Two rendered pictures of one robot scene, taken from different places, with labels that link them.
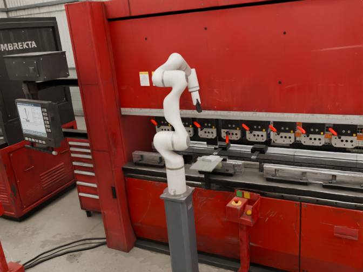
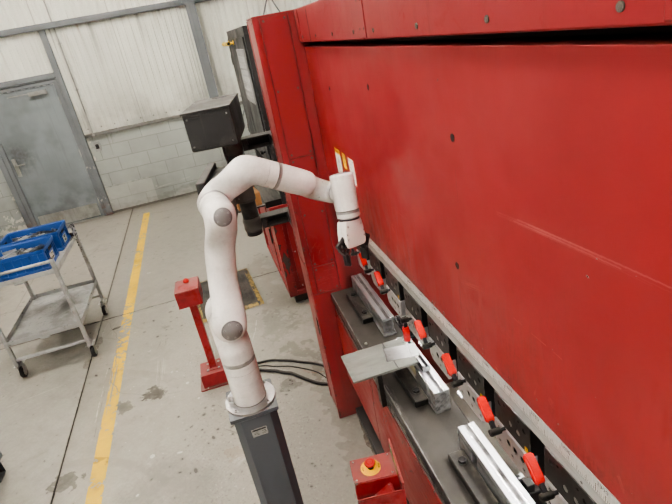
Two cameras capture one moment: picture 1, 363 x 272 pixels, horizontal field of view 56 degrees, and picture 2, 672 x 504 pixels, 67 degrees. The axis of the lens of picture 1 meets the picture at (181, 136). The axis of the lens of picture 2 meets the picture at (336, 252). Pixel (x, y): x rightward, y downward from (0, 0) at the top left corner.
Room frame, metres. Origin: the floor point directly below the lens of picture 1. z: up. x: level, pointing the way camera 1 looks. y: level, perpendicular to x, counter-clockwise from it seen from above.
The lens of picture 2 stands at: (1.42, -1.42, 2.23)
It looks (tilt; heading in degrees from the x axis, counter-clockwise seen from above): 24 degrees down; 52
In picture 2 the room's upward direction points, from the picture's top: 11 degrees counter-clockwise
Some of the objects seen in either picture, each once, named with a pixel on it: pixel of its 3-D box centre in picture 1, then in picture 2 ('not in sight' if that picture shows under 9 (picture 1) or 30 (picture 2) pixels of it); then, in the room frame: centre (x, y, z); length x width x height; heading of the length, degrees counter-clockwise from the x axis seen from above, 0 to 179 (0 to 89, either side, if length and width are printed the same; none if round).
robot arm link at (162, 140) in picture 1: (168, 149); (228, 327); (2.07, 0.09, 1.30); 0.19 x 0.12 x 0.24; 71
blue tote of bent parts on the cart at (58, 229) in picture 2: not in sight; (35, 241); (2.10, 3.61, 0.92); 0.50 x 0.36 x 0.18; 154
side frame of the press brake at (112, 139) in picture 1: (126, 127); (371, 225); (3.25, 0.53, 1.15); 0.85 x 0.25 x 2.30; 152
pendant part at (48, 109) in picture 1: (41, 121); (220, 202); (2.69, 1.12, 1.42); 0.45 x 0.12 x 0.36; 53
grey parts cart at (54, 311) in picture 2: not in sight; (48, 297); (1.98, 3.39, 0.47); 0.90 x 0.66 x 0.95; 64
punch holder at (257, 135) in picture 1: (257, 129); (450, 343); (2.47, -0.58, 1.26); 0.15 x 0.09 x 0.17; 62
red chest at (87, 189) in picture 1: (105, 174); not in sight; (3.65, 0.92, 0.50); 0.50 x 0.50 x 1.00; 62
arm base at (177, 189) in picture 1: (176, 179); (244, 379); (2.06, 0.06, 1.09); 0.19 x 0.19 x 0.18
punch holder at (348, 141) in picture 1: (344, 134); (583, 494); (2.19, -1.11, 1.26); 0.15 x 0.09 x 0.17; 62
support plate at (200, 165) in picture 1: (206, 163); (378, 359); (2.51, -0.18, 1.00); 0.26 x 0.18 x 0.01; 152
